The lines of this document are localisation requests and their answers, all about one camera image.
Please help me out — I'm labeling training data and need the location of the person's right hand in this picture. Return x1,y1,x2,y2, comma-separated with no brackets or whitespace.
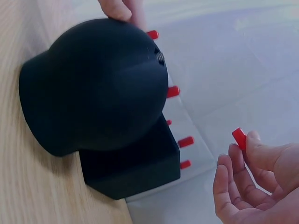
212,130,299,224

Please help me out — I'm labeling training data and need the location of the black dome-shaped object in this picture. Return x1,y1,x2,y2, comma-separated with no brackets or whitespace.
18,18,169,157

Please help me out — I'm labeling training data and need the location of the person's left hand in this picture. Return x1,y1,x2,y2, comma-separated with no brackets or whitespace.
97,0,146,26

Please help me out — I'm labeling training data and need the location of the clear plastic board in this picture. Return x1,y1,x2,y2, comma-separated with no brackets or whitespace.
125,22,217,224

